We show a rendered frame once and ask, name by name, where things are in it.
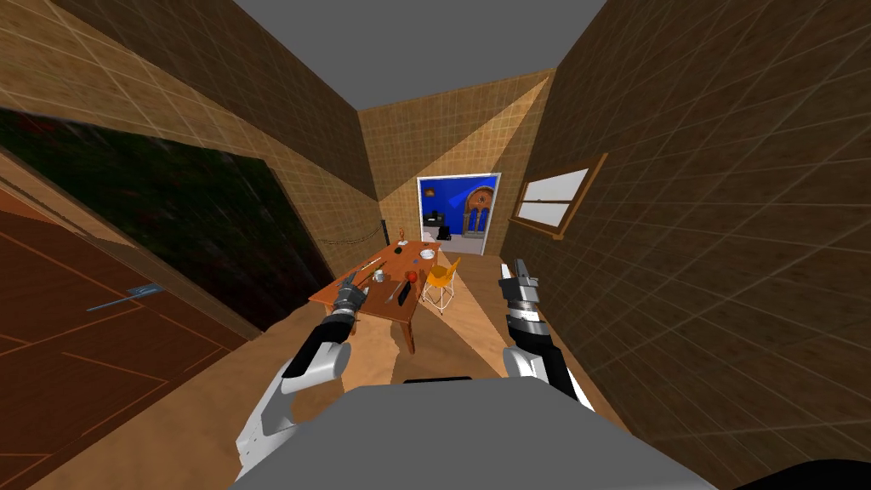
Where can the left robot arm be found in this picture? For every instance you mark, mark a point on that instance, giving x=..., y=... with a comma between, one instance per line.
x=320, y=357

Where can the white bowl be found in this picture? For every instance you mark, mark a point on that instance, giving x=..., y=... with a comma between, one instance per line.
x=427, y=254

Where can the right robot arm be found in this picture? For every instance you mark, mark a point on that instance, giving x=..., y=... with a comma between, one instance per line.
x=537, y=347

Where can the dark green wall picture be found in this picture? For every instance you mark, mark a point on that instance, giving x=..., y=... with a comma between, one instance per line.
x=177, y=218

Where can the white framed doorway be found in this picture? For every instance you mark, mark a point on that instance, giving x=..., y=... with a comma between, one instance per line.
x=457, y=204

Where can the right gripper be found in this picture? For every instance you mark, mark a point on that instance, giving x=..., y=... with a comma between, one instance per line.
x=520, y=290

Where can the black remote control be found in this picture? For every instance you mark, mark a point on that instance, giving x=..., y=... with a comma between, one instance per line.
x=404, y=293

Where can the brown panelled door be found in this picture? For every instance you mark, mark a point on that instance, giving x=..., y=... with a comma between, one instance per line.
x=75, y=367

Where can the grey mug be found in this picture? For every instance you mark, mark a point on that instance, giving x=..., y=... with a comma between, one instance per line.
x=379, y=275

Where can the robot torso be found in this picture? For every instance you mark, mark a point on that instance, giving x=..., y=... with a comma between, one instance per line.
x=469, y=442

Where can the brown wooden table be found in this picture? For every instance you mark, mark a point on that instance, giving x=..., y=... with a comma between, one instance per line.
x=401, y=320

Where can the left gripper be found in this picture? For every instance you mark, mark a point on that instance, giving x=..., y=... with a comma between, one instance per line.
x=350, y=297

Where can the wooden framed window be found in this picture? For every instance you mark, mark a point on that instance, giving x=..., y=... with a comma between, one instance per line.
x=552, y=197

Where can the yellow chair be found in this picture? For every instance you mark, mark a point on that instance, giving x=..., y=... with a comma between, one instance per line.
x=441, y=278

